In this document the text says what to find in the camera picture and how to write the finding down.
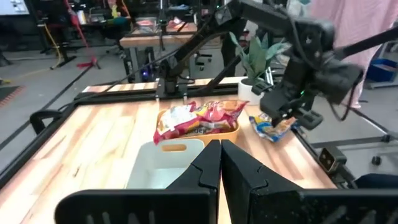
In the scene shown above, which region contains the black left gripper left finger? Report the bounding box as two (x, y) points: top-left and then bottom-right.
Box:
(54, 139), (222, 224)

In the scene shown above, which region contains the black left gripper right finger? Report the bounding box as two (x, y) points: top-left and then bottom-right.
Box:
(221, 139), (398, 224)

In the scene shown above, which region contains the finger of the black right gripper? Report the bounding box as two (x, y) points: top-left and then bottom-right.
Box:
(295, 108), (324, 131)
(259, 83), (299, 128)

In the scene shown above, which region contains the blue Maruchan noodle packet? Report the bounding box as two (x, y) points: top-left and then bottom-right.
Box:
(248, 112), (298, 143)

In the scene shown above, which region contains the red Maruchan noodle packet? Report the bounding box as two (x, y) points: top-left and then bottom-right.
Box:
(153, 104), (201, 146)
(192, 100), (249, 133)

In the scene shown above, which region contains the white plant pot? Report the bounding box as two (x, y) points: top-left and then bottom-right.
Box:
(238, 77), (266, 106)

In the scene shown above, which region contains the white plastic bin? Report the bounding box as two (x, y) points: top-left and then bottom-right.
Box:
(126, 139), (205, 190)

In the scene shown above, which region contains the green potted plant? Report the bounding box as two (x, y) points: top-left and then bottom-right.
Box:
(229, 30), (292, 85)

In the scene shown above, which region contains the blue storage bin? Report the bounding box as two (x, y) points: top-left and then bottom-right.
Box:
(366, 57), (398, 83)

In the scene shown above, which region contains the person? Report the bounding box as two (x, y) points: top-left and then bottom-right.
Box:
(309, 0), (398, 110)

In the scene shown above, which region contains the yellow plastic bin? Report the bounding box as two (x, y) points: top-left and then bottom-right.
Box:
(156, 108), (240, 153)

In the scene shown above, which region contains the wooden work table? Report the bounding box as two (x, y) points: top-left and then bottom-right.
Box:
(119, 21), (224, 82)

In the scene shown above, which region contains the red broom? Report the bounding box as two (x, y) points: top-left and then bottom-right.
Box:
(63, 0), (101, 70)

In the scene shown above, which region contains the table edge camera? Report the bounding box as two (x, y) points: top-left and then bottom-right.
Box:
(318, 146), (348, 175)

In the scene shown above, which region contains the black frame strut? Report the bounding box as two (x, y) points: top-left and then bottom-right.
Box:
(335, 26), (398, 60)

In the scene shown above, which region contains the black table frame rail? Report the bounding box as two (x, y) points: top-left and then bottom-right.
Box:
(0, 82), (358, 189)

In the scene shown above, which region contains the black curved handle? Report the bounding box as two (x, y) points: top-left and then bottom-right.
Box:
(29, 109), (63, 135)

